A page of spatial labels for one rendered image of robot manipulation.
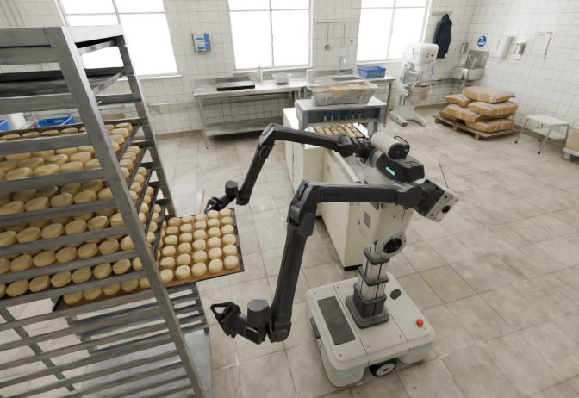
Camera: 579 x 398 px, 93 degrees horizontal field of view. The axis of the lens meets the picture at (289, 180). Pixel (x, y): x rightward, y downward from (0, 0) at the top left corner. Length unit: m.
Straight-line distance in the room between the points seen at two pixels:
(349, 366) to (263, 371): 0.54
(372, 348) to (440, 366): 0.52
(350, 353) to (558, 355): 1.35
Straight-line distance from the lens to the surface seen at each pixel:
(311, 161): 2.50
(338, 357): 1.77
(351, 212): 2.01
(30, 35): 0.74
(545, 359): 2.53
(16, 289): 1.19
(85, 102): 0.74
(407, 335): 1.91
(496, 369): 2.33
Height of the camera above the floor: 1.82
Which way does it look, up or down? 30 degrees down
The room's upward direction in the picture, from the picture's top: 2 degrees counter-clockwise
